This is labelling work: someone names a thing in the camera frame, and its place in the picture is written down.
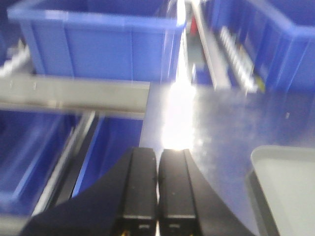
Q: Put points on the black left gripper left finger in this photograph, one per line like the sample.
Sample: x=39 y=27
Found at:
x=123 y=202

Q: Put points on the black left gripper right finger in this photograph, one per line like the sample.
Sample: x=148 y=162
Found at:
x=188 y=205

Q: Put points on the steel shelf front beam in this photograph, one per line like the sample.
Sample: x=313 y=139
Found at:
x=110 y=98

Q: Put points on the blue bin lower middle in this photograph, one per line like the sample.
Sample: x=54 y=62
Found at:
x=112 y=137

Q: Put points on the blue bin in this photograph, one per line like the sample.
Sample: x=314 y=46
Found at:
x=30 y=145
x=278 y=35
x=133 y=40
x=112 y=137

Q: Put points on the grey plastic tray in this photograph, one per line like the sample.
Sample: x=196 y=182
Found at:
x=281 y=187

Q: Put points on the blue bin lower left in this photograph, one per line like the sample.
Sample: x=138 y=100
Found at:
x=30 y=145

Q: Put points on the blue bin front left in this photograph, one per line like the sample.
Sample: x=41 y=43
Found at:
x=133 y=40

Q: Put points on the blue bin front right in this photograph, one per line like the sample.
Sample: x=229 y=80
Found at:
x=278 y=35

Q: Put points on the lower white roller rail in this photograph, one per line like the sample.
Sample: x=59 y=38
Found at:
x=73 y=144

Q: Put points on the white roller conveyor rail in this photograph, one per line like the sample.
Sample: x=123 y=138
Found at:
x=241 y=67

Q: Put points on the white roller rail left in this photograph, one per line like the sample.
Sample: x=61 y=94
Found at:
x=20 y=63

